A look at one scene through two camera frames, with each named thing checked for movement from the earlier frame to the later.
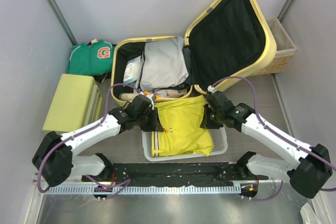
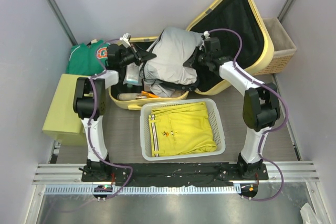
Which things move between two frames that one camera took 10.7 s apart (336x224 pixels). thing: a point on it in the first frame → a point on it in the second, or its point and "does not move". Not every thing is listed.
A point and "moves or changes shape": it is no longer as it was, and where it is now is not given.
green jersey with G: (95, 58) does not move
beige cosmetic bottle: (127, 96) does not move
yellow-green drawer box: (77, 103) does not move
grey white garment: (164, 64) moves or changes shape
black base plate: (153, 174) does not move
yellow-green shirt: (181, 119) moves or changes shape
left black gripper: (155, 125) → (139, 54)
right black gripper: (207, 123) → (190, 63)
